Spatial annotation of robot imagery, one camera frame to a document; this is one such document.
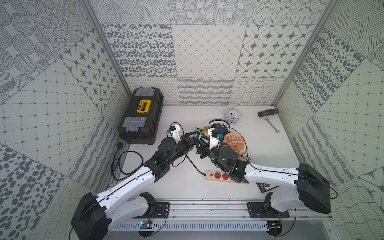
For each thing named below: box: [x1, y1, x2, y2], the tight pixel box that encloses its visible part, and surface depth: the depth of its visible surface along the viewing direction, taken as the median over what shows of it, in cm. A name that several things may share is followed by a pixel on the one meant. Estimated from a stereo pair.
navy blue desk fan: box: [211, 122, 229, 135], surface depth 105 cm
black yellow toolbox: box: [117, 87, 164, 145], surface depth 95 cm
